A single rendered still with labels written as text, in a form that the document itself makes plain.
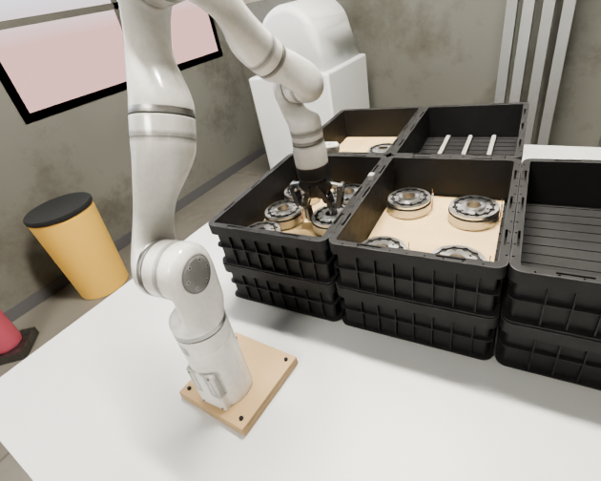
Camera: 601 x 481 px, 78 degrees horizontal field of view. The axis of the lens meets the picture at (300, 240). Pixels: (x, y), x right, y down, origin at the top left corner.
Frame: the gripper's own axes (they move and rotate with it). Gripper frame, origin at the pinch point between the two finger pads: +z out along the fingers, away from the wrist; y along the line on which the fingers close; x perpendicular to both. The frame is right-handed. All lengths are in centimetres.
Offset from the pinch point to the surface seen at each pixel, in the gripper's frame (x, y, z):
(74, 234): 26, -162, 40
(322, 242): -20.0, 9.2, -7.1
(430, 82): 214, -4, 25
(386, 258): -21.3, 21.6, -6.3
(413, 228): 1.0, 21.9, 2.5
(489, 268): -22.4, 37.5, -7.3
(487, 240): -1.5, 37.1, 2.5
